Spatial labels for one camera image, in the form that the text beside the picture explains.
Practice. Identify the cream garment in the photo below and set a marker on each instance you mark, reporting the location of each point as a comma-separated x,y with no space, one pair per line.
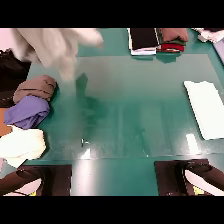
50,46

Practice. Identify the black folded garment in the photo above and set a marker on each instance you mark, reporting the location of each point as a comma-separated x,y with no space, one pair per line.
144,37

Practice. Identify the purple garment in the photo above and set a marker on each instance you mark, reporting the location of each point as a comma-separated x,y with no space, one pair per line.
28,111

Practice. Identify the red folded garment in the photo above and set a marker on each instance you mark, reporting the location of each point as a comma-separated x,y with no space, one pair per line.
172,47

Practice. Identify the green folded garment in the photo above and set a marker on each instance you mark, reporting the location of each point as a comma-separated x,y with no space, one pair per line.
181,42

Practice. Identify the brown folded garment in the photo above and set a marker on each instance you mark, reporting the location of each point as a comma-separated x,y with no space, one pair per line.
175,34

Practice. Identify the orange garment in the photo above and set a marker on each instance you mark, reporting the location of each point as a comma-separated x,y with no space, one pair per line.
4,121

